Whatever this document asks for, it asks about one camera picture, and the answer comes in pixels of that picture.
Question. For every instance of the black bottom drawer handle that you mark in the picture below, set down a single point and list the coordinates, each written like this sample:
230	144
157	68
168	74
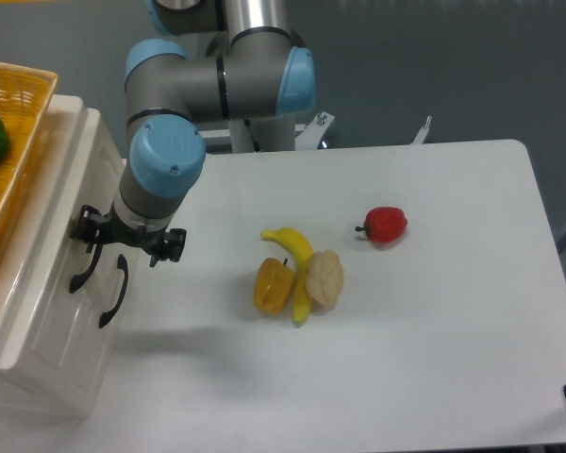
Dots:
122	279

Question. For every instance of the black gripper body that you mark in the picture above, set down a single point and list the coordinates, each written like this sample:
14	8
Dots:
114	230

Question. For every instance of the yellow woven basket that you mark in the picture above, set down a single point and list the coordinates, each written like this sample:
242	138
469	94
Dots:
25	94

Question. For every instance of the red bell pepper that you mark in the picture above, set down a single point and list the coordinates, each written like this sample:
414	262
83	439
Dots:
384	225

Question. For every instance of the white drawer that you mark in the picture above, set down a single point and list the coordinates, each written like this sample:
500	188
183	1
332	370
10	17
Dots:
93	176
68	342

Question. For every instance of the yellow bell pepper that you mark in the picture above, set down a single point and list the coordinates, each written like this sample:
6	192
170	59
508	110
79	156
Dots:
273	286

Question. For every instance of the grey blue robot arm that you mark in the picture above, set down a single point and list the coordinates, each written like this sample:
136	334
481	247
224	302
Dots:
236	61

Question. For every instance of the bottom white drawer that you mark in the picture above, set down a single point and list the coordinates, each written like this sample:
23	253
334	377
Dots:
68	342

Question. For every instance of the yellow banana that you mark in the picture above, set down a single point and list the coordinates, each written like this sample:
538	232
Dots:
298	245

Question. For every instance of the white drawer cabinet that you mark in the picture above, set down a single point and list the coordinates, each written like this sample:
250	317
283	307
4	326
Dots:
59	138

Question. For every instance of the black drawer handle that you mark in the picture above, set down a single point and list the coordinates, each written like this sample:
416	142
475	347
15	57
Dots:
122	279
78	281

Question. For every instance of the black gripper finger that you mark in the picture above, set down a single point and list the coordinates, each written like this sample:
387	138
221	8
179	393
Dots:
90	227
167	246

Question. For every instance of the top white drawer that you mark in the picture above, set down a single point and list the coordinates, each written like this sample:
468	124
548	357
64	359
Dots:
93	176

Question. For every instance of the black top drawer handle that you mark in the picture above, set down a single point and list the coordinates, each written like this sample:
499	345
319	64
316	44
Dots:
78	281

